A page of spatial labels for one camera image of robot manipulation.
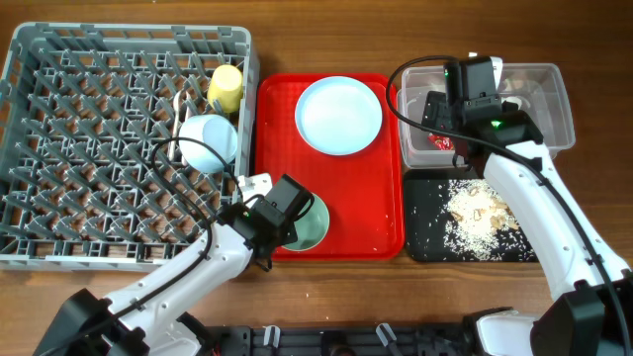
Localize red candy wrapper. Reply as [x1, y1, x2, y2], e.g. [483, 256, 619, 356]
[428, 133, 454, 150]

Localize white tissue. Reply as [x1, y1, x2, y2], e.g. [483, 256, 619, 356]
[501, 96, 522, 112]

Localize light blue plate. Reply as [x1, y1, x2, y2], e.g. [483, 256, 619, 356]
[295, 76, 383, 156]

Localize green bowl with food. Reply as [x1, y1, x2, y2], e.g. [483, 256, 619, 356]
[284, 194, 330, 252]

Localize yellow plastic cup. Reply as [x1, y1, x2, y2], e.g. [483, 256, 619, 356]
[207, 64, 243, 114]

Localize light blue bowl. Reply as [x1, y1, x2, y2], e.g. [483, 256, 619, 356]
[179, 114, 237, 173]

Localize white plastic fork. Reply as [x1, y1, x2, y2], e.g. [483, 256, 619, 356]
[167, 90, 183, 160]

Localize white plastic spoon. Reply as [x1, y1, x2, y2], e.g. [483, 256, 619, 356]
[181, 105, 192, 166]

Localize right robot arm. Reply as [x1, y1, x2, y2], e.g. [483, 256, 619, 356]
[422, 56, 632, 355]

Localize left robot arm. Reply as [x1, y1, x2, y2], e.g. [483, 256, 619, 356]
[35, 175, 315, 355]

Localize grey dishwasher rack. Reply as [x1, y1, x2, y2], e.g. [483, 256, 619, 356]
[1, 22, 260, 272]

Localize black plastic tray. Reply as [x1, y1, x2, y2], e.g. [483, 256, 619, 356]
[402, 168, 551, 264]

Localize red plastic tray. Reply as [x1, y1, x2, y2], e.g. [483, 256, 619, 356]
[253, 73, 405, 261]

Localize clear plastic bin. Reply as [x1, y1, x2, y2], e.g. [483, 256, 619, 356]
[398, 63, 576, 169]

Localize rice and food scraps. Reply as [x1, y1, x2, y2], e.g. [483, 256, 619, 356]
[414, 177, 538, 262]

